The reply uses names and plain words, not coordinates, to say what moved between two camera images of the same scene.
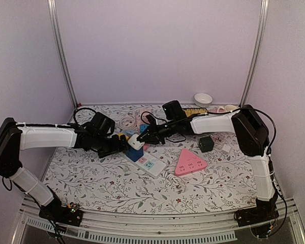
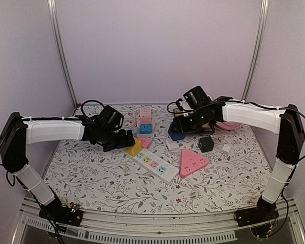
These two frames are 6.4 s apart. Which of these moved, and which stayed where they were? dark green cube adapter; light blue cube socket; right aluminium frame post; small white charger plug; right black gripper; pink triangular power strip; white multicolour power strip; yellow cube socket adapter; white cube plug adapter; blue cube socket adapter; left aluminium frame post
Moved: white multicolour power strip; right black gripper; yellow cube socket adapter; white cube plug adapter; blue cube socket adapter; pink triangular power strip
Stayed: right aluminium frame post; small white charger plug; dark green cube adapter; light blue cube socket; left aluminium frame post
